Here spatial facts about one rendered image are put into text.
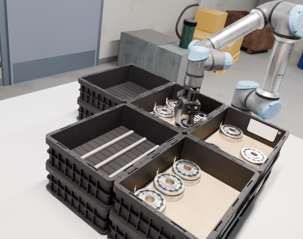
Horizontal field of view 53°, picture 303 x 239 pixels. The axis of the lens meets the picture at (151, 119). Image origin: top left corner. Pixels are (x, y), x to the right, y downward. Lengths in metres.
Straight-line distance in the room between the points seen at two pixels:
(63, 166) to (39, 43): 2.67
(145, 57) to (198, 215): 3.22
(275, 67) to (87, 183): 0.98
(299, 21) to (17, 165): 1.26
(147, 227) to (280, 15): 1.03
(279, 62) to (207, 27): 4.02
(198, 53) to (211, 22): 4.25
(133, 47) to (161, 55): 0.46
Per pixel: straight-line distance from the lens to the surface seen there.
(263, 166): 1.10
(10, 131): 1.48
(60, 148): 0.97
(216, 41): 1.38
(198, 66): 1.19
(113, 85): 1.65
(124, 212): 0.89
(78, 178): 0.98
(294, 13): 1.43
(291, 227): 1.30
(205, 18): 5.45
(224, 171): 1.10
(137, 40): 4.06
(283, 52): 1.48
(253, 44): 6.52
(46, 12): 3.54
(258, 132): 1.44
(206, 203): 1.02
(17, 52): 3.47
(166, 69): 3.83
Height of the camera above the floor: 1.50
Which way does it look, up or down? 29 degrees down
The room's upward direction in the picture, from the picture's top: 11 degrees clockwise
